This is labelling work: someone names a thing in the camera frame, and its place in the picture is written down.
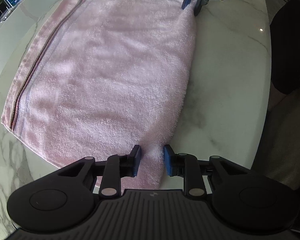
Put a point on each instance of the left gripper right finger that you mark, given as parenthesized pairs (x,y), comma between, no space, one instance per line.
(187,167)

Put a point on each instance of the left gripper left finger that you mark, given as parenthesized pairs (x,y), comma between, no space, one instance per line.
(117,167)

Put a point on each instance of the pink terry towel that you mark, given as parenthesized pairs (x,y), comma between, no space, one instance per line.
(102,76)

